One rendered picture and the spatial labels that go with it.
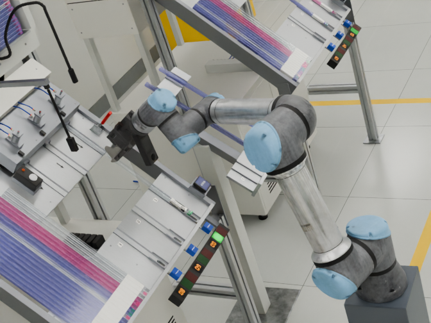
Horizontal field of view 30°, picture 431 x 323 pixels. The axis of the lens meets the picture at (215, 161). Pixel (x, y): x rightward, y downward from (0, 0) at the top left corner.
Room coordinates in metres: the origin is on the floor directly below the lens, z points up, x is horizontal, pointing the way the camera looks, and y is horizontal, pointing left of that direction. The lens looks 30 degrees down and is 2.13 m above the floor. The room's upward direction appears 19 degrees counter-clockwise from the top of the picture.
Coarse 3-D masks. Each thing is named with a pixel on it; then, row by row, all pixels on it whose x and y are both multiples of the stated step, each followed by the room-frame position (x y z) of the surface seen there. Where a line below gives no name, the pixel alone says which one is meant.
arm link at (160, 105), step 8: (160, 88) 2.14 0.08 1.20; (152, 96) 2.12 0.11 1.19; (160, 96) 2.11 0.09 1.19; (168, 96) 2.12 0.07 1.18; (144, 104) 2.14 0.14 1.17; (152, 104) 2.11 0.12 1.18; (160, 104) 2.09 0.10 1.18; (168, 104) 2.09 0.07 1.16; (144, 112) 2.13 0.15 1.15; (152, 112) 2.11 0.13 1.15; (160, 112) 2.10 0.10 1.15; (168, 112) 2.10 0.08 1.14; (144, 120) 2.13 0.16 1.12; (152, 120) 2.12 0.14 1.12; (160, 120) 2.09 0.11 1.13
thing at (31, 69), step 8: (24, 64) 2.45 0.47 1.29; (32, 64) 2.46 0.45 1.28; (40, 64) 2.47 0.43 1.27; (16, 72) 2.41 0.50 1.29; (24, 72) 2.42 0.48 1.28; (32, 72) 2.43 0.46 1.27; (40, 72) 2.44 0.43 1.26; (48, 72) 2.45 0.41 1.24; (0, 88) 2.33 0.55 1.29; (8, 88) 2.34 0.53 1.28; (16, 88) 2.35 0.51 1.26; (24, 88) 2.36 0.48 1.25; (32, 88) 2.37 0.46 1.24; (0, 96) 2.31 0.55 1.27; (8, 96) 2.31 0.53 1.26; (16, 96) 2.32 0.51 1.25; (24, 96) 2.34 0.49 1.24; (0, 104) 2.28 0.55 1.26; (8, 104) 2.28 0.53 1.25; (16, 104) 2.31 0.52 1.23; (0, 112) 2.25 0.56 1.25
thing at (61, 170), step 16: (80, 128) 2.37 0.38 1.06; (48, 144) 2.28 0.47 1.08; (64, 144) 2.29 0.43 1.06; (80, 144) 2.31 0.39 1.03; (112, 144) 2.34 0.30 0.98; (32, 160) 2.21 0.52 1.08; (48, 160) 2.22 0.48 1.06; (64, 160) 2.23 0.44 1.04; (80, 160) 2.25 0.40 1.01; (96, 160) 2.27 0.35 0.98; (0, 176) 2.13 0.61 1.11; (48, 176) 2.17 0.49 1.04; (64, 176) 2.18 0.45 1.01; (80, 176) 2.20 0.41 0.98; (0, 192) 2.08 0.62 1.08; (16, 192) 2.09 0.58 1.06; (48, 192) 2.11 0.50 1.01; (64, 192) 2.13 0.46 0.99; (48, 208) 2.06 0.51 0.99
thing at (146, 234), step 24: (168, 192) 2.22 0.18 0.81; (144, 216) 2.12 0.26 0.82; (168, 216) 2.14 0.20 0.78; (192, 216) 2.16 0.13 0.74; (120, 240) 2.02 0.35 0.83; (144, 240) 2.04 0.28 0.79; (168, 240) 2.06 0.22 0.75; (120, 264) 1.94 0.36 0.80; (144, 264) 1.96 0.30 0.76; (48, 312) 1.76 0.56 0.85
